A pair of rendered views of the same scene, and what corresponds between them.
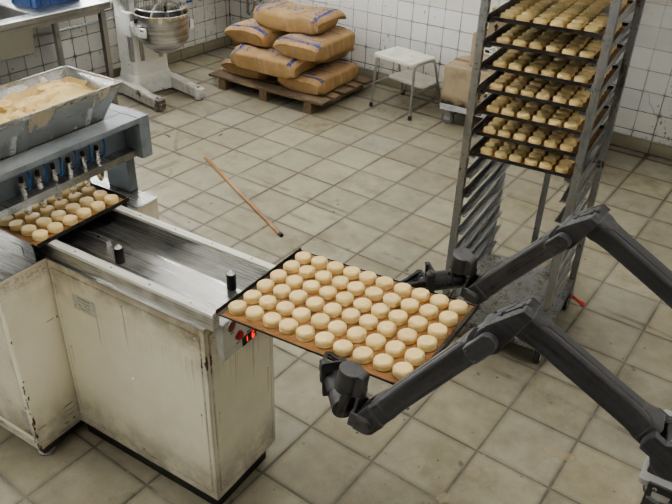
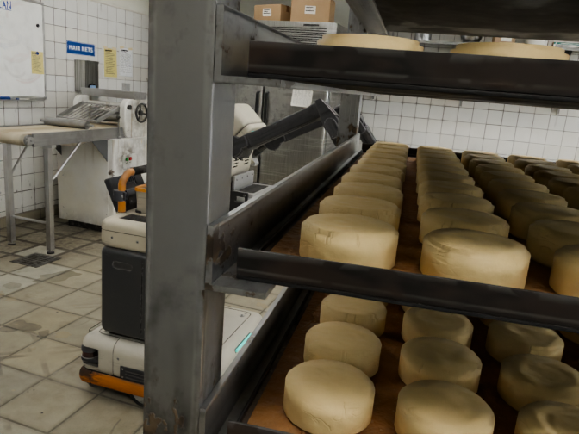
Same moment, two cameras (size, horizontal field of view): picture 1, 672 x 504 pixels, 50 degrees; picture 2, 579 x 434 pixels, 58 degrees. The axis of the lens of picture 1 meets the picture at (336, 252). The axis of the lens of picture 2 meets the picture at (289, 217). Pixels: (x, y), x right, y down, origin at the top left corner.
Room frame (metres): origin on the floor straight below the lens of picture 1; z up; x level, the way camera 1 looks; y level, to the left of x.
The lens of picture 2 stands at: (3.28, -1.22, 1.40)
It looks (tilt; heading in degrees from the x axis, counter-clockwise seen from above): 14 degrees down; 164
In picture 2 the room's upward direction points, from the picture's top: 5 degrees clockwise
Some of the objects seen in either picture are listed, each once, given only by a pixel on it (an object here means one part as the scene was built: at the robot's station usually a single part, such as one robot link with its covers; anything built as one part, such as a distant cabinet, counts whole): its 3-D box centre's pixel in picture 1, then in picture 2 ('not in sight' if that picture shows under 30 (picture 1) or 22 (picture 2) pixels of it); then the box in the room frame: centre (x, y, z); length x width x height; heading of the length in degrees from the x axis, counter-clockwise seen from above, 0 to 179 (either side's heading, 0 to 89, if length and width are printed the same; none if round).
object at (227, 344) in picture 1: (244, 322); not in sight; (1.79, 0.28, 0.77); 0.24 x 0.04 x 0.14; 149
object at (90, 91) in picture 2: not in sight; (113, 93); (-1.92, -1.48, 1.23); 0.58 x 0.19 x 0.07; 55
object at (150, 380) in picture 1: (168, 358); not in sight; (1.98, 0.59, 0.45); 0.70 x 0.34 x 0.90; 59
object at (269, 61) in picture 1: (275, 57); not in sight; (5.94, 0.56, 0.32); 0.72 x 0.42 x 0.17; 59
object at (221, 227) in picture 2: (607, 64); (338, 169); (2.78, -1.03, 1.32); 0.64 x 0.03 x 0.03; 152
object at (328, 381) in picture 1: (337, 383); not in sight; (1.28, -0.01, 0.99); 0.07 x 0.07 x 0.10; 12
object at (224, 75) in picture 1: (291, 82); not in sight; (6.12, 0.44, 0.06); 1.20 x 0.80 x 0.11; 57
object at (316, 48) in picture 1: (317, 41); not in sight; (5.95, 0.21, 0.47); 0.72 x 0.42 x 0.17; 150
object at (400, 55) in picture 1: (408, 80); not in sight; (5.76, -0.54, 0.23); 0.45 x 0.45 x 0.46; 47
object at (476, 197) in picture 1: (487, 184); not in sight; (2.97, -0.68, 0.69); 0.64 x 0.03 x 0.03; 152
